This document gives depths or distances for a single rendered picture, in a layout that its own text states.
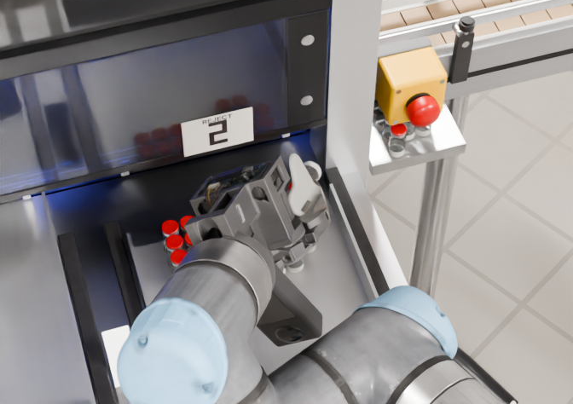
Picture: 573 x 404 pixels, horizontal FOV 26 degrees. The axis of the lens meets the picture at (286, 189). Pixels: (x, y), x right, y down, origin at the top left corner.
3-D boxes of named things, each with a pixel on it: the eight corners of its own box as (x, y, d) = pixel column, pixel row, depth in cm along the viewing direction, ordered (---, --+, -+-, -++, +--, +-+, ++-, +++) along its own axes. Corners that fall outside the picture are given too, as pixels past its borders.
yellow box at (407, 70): (368, 86, 157) (372, 46, 152) (422, 73, 159) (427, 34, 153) (390, 129, 153) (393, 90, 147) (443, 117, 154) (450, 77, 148)
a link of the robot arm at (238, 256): (274, 334, 94) (182, 357, 97) (289, 305, 98) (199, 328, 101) (235, 248, 92) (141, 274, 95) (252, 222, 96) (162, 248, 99)
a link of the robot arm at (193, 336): (144, 449, 87) (87, 349, 85) (194, 367, 97) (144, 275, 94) (240, 423, 84) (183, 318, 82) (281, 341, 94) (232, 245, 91)
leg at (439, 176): (383, 326, 238) (416, 48, 178) (426, 314, 240) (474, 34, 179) (399, 366, 233) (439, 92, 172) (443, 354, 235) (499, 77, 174)
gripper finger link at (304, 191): (321, 129, 114) (287, 170, 106) (344, 187, 116) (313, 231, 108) (291, 138, 115) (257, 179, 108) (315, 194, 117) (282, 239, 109)
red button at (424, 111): (399, 112, 153) (402, 89, 149) (430, 104, 153) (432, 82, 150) (410, 134, 150) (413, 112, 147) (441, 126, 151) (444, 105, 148)
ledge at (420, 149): (337, 99, 169) (338, 89, 168) (426, 78, 172) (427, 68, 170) (372, 176, 161) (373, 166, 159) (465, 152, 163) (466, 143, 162)
